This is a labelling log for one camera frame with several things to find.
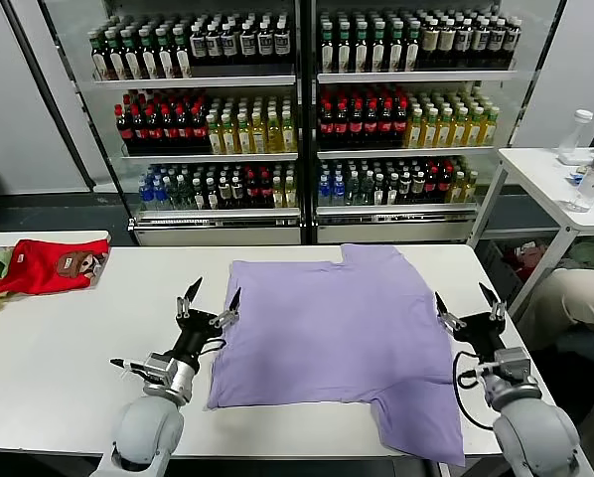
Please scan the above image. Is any green-cap bottle white label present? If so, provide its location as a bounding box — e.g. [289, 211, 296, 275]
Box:
[171, 25, 191, 79]
[353, 20, 371, 74]
[103, 29, 122, 80]
[336, 21, 354, 74]
[403, 20, 421, 73]
[320, 21, 338, 74]
[136, 27, 156, 80]
[120, 28, 139, 80]
[153, 26, 173, 80]
[88, 30, 106, 80]
[386, 20, 405, 73]
[370, 20, 388, 74]

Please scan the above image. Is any clear plastic water bottle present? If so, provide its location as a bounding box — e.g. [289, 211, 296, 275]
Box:
[566, 157, 594, 214]

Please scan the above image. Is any dark plastic crate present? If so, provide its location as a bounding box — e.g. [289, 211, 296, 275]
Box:
[475, 238, 524, 309]

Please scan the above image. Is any green cloth pile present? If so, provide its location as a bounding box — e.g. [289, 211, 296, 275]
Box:
[557, 237, 594, 274]

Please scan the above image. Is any dark blue seat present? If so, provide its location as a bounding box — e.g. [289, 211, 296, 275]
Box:
[554, 327, 594, 372]

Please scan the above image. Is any red clothes pile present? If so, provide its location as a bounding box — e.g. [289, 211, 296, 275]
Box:
[505, 240, 547, 279]

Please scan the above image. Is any tall clear bottle white cap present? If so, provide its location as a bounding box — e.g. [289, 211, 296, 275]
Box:
[558, 108, 594, 156]

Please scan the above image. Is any small red-label cola bottle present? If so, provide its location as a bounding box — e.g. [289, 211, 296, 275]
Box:
[243, 168, 259, 209]
[257, 169, 274, 209]
[437, 165, 455, 204]
[423, 166, 439, 204]

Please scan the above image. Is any white side table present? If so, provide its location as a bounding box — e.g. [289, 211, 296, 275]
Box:
[468, 147, 594, 319]

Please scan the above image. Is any purple T-shirt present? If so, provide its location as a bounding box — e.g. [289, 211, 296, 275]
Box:
[205, 242, 467, 468]

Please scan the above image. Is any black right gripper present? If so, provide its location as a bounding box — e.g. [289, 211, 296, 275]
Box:
[434, 281, 508, 357]

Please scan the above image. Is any white cooler shelf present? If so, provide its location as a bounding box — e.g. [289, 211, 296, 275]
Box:
[92, 74, 297, 90]
[316, 70, 519, 84]
[120, 151, 299, 164]
[315, 202, 479, 219]
[135, 207, 302, 221]
[316, 146, 497, 161]

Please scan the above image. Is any white-cap dark tea bottle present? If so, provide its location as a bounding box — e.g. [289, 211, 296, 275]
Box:
[256, 21, 276, 66]
[488, 17, 506, 69]
[273, 21, 292, 66]
[471, 18, 490, 70]
[222, 23, 239, 68]
[189, 23, 208, 69]
[504, 17, 522, 69]
[454, 18, 472, 70]
[238, 22, 258, 67]
[206, 23, 223, 68]

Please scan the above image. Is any red-cap cola bottle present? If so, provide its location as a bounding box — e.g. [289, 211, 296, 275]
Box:
[334, 101, 351, 149]
[319, 101, 336, 149]
[393, 100, 409, 148]
[130, 103, 147, 153]
[174, 103, 191, 153]
[349, 101, 366, 149]
[364, 101, 380, 149]
[159, 103, 176, 153]
[115, 103, 133, 153]
[378, 100, 395, 149]
[145, 103, 162, 153]
[189, 103, 208, 153]

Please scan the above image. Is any red T-shirt bear print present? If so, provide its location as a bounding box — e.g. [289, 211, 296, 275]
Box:
[0, 238, 110, 296]

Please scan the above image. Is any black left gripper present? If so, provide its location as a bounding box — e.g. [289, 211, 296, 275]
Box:
[170, 276, 242, 372]

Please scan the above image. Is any white flat box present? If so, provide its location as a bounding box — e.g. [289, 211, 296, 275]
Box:
[557, 148, 594, 167]

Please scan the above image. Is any small white table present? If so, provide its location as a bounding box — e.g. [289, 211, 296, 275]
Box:
[0, 230, 112, 252]

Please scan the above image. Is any glass beverage cooler cabinet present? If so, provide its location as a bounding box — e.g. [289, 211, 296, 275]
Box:
[38, 0, 309, 247]
[301, 0, 569, 245]

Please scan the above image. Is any beige-label dark bottle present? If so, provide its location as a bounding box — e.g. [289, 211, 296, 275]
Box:
[437, 18, 456, 70]
[420, 18, 440, 70]

